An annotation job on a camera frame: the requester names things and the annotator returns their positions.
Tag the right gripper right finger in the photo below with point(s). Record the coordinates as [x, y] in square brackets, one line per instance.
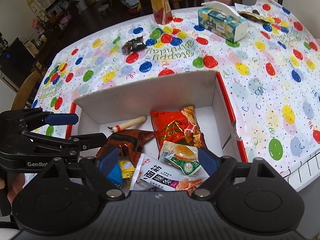
[220, 171]

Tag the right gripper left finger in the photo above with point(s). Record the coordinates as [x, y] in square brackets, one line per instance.
[96, 171]

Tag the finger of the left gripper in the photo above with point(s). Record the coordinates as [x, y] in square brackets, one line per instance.
[39, 117]
[75, 143]

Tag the yellow snack packet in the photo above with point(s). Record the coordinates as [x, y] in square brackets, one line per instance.
[127, 169]

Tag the green egg snack packet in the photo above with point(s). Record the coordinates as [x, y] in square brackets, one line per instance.
[180, 156]

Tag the brown foil snack bag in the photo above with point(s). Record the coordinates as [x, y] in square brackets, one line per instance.
[129, 141]

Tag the silver white spicy strip bag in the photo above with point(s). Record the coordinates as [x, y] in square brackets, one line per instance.
[151, 172]

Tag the red chip bag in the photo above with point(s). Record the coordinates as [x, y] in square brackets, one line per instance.
[180, 127]

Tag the sausage stick snack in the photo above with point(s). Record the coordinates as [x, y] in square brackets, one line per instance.
[127, 124]

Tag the black dark snack packet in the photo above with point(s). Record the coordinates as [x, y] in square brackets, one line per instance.
[133, 45]

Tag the blue cookie snack bag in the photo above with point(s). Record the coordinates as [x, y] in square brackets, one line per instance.
[115, 176]

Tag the person left hand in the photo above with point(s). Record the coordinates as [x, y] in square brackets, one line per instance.
[17, 186]

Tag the wooden chair left side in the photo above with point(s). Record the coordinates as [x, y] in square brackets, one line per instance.
[25, 90]

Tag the red white cardboard box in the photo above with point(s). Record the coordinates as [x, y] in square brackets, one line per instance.
[168, 93]

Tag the balloon birthday tablecloth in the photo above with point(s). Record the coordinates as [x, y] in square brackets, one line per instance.
[271, 78]

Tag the teal tissue box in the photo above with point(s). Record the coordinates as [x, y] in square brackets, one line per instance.
[222, 20]

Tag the empty wrapper near tissue box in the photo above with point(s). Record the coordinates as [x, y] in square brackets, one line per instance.
[251, 16]

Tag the orange juice bottle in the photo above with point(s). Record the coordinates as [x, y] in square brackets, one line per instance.
[161, 11]

